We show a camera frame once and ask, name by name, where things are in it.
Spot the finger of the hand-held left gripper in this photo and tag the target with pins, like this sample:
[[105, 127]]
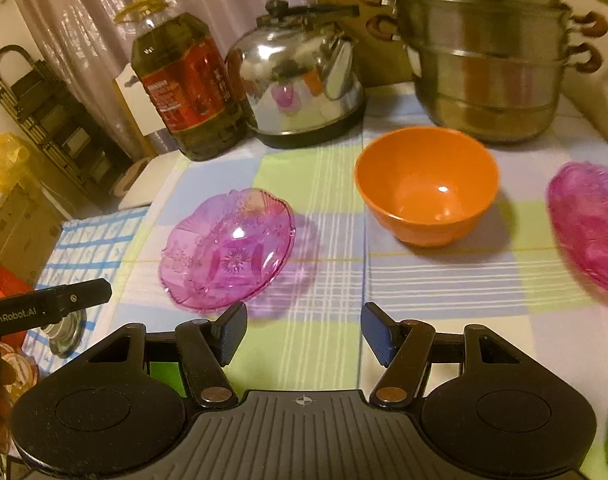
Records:
[[86, 294]]

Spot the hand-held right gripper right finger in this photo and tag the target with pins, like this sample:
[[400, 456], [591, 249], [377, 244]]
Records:
[[378, 334]]

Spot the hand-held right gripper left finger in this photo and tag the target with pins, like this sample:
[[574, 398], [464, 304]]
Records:
[[232, 332]]

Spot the pink plastic plate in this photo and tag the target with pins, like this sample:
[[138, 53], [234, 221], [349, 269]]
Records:
[[229, 250]]

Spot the orange plastic bowl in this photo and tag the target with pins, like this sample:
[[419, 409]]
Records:
[[426, 195]]

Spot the pink glass plate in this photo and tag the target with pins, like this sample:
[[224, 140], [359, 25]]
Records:
[[591, 225]]

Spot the red plastic bag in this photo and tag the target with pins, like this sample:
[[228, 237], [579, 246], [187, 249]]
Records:
[[4, 282]]

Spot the blue checked cloth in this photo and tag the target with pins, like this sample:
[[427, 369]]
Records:
[[89, 240]]

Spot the plaid tablecloth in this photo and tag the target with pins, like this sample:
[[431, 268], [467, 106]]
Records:
[[334, 270]]

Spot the cardboard box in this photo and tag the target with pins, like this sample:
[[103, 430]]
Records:
[[19, 230]]

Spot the yellow plastic bag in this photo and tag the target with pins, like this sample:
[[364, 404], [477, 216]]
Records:
[[6, 160]]

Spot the black folding rack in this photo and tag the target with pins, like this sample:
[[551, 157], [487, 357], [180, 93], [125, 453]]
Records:
[[49, 115]]

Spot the white carton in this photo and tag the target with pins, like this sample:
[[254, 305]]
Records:
[[131, 105]]

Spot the cooking oil bottle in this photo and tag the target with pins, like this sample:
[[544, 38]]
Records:
[[194, 85]]

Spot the stainless steel kettle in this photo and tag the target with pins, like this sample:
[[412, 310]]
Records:
[[294, 80]]

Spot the translucent curtain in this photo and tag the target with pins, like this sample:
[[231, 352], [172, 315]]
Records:
[[84, 15]]

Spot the stainless steel steamer pot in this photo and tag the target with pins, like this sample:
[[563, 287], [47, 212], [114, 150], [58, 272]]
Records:
[[484, 50]]

